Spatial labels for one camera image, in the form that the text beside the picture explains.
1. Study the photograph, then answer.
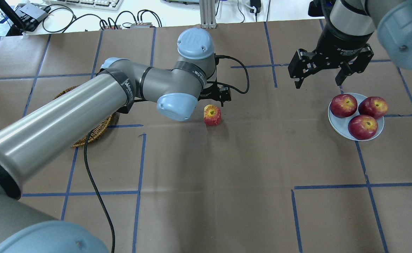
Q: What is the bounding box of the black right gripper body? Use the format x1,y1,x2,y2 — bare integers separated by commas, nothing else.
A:
288,27,374,79

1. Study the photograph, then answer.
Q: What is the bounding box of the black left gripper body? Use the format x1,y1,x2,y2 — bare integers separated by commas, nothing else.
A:
199,82,232,106

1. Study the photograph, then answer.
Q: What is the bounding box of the red yellow apple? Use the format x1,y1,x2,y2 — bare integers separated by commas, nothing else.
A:
203,104,222,126

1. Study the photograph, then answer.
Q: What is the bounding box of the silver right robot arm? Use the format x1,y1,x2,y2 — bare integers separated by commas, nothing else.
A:
288,0,412,89

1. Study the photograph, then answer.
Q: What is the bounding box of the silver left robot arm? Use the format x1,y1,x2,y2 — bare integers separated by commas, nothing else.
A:
0,27,216,253

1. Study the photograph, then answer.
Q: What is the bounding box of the red apple on plate left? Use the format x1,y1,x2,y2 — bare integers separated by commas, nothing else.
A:
329,93,358,118

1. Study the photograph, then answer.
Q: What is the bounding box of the red apple on plate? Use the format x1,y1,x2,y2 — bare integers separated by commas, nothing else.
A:
348,114,379,140
358,96,388,119
329,93,358,118

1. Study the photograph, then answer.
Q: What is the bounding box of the red apple on plate back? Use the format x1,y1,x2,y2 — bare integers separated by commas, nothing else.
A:
358,96,388,119

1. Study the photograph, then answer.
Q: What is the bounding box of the light blue plate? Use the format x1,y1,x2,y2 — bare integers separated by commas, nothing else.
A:
328,93,388,141

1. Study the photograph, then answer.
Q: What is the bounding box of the red apple on plate front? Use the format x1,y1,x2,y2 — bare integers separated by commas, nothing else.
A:
348,114,379,140

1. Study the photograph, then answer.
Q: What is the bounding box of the woven wicker basket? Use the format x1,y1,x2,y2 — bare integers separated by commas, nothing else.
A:
53,85,119,148

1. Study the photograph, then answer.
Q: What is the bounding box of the white keyboard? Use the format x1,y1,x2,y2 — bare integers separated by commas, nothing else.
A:
45,0,124,11

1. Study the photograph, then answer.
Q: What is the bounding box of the aluminium frame post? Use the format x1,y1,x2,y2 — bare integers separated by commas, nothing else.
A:
199,0,217,29

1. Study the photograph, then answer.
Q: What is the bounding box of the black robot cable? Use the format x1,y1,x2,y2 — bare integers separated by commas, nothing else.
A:
83,53,250,253

